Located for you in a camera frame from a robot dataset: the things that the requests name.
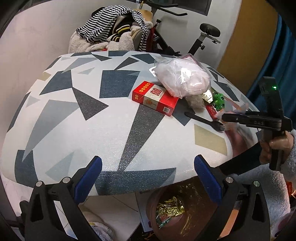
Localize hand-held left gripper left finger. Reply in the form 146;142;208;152
24;156;102;241

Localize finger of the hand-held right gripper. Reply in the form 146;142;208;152
222;112;249;127

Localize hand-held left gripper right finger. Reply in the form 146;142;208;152
194;155;275;241

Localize small red packet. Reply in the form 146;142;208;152
205;104;223;121

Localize brown waste bin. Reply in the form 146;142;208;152
146;183;222;241

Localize clear bag of white tissue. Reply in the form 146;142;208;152
151;54;212;99

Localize person's right hand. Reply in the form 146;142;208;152
260;134;295;163

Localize green plastic toy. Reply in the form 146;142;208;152
211;91;226;109

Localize black plastic fork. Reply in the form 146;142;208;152
184;112;226;132

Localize beige fluffy ball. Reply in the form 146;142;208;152
184;93;206;112

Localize gold foil wrapper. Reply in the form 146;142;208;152
156;196;185;217

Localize blue curtain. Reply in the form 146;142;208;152
246;14;296;130

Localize plush animal slipper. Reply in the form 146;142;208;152
79;211;116;241

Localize geometric patterned folding table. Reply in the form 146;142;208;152
1;51;262;197

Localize green red snack wrapper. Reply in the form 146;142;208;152
156;214;173;229

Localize white cardboard box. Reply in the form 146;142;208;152
135;190;158;232

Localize fluffy white robe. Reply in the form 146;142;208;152
231;162;296;241

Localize yellow wooden door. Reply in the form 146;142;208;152
217;0;278;91

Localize red cigarette box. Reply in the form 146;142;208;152
132;81;179;117

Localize black exercise bike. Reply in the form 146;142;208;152
134;0;221;57

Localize tan chair backrest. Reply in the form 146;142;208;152
136;8;154;24

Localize jacket with yellow striped cuffs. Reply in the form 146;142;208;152
109;14;137;42

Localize dark wall screen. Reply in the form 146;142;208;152
148;0;212;16

